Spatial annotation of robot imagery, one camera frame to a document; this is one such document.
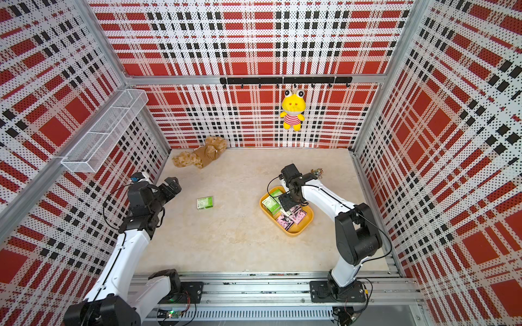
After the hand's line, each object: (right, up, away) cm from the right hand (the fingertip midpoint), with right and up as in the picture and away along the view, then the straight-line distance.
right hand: (297, 199), depth 89 cm
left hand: (-51, +7, -8) cm, 53 cm away
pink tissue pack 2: (-5, -10, 0) cm, 11 cm away
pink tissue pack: (0, -7, +1) cm, 7 cm away
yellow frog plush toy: (-1, +43, +1) cm, 43 cm away
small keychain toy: (+14, +12, +20) cm, 27 cm away
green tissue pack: (-44, -3, +6) cm, 44 cm away
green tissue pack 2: (-11, -3, +2) cm, 11 cm away
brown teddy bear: (-43, +25, +17) cm, 53 cm away
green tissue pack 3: (-9, +2, +6) cm, 11 cm away
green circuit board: (-45, -37, -21) cm, 62 cm away
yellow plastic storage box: (0, -13, -1) cm, 13 cm away
